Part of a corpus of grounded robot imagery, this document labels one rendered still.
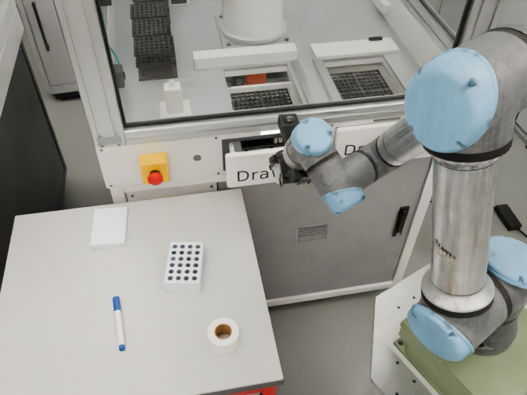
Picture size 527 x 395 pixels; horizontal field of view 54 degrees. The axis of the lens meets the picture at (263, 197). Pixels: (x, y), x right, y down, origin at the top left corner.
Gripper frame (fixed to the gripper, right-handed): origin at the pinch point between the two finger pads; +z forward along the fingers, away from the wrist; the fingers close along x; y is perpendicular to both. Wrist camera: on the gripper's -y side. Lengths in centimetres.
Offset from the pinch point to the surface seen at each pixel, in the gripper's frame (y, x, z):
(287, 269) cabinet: 26, 7, 60
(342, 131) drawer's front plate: -8.4, 18.2, 4.5
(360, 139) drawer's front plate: -6.2, 23.9, 7.5
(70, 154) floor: -50, -84, 146
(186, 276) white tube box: 24.4, -28.0, -2.6
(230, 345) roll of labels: 40.5, -20.1, -13.6
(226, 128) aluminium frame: -12.2, -13.2, 2.6
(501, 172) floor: -8, 135, 117
